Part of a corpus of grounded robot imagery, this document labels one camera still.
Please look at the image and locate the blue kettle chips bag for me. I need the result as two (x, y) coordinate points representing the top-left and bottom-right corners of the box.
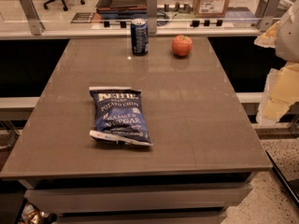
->
(90, 87), (152, 146)

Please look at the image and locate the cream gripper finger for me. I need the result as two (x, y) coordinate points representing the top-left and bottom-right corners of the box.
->
(256, 63), (299, 125)
(254, 21), (279, 49)

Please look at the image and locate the cardboard box with label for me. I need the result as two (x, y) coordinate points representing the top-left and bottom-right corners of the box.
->
(192, 0), (230, 18)

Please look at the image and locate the red apple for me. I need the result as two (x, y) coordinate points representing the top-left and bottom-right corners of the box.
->
(172, 35), (192, 57)

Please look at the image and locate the blue pepsi can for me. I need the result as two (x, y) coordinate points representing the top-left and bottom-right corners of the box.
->
(131, 19), (149, 55)

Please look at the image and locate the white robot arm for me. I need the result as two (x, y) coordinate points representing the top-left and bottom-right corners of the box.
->
(254, 0), (299, 126)

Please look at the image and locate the right metal railing post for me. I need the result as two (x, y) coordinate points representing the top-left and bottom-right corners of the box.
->
(255, 0), (280, 32)

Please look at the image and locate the left metal railing post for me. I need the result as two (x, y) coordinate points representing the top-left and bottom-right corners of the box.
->
(19, 0), (44, 35)

